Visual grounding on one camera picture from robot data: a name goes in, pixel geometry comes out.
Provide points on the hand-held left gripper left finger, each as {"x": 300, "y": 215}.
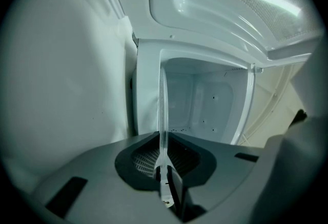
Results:
{"x": 102, "y": 187}

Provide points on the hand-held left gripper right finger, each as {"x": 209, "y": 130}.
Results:
{"x": 230, "y": 174}

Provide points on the clear glass plate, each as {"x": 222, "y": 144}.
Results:
{"x": 164, "y": 105}

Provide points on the white microwave oven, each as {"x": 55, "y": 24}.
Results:
{"x": 205, "y": 94}

